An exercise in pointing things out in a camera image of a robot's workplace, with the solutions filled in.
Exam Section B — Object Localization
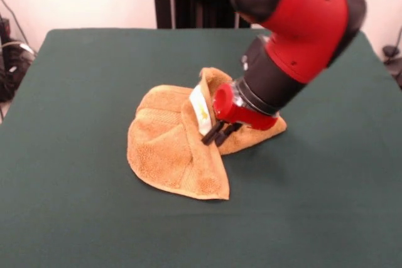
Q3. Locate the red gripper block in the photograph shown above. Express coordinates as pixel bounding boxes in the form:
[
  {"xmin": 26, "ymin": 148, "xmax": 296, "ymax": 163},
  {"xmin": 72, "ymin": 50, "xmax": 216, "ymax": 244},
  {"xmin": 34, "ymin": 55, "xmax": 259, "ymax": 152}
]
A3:
[{"xmin": 200, "ymin": 83, "xmax": 279, "ymax": 147}]

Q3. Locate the orange terry towel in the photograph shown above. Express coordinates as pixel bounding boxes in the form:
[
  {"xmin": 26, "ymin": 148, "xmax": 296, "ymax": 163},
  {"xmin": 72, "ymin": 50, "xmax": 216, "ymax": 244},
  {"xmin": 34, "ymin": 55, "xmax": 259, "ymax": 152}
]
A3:
[{"xmin": 126, "ymin": 67, "xmax": 287, "ymax": 201}]

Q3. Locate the dark green table cloth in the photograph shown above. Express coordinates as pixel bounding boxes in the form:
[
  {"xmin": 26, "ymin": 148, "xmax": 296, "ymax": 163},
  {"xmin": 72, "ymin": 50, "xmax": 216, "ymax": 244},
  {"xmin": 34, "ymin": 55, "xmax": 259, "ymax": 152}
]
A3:
[{"xmin": 0, "ymin": 28, "xmax": 402, "ymax": 268}]

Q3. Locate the black floor object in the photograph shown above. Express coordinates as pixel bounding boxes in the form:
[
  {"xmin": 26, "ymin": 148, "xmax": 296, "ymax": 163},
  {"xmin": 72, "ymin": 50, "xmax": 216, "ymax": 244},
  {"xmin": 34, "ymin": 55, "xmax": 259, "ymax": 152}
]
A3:
[{"xmin": 386, "ymin": 57, "xmax": 402, "ymax": 90}]

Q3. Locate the red and black power strip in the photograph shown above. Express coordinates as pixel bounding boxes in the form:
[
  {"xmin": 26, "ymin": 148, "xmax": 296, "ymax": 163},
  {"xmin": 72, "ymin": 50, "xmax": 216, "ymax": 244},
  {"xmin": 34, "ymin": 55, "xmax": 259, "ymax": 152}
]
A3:
[{"xmin": 0, "ymin": 18, "xmax": 12, "ymax": 43}]

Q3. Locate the black cable bundle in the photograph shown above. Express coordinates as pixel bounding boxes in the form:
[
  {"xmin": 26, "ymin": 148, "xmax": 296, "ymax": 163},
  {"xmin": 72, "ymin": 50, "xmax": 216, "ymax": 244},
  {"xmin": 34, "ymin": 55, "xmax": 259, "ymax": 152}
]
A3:
[{"xmin": 0, "ymin": 45, "xmax": 35, "ymax": 102}]

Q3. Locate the white cable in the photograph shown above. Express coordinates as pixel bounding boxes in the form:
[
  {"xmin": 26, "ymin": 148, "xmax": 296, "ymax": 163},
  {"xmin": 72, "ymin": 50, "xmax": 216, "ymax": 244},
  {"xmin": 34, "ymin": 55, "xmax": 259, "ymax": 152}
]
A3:
[{"xmin": 0, "ymin": 40, "xmax": 35, "ymax": 58}]

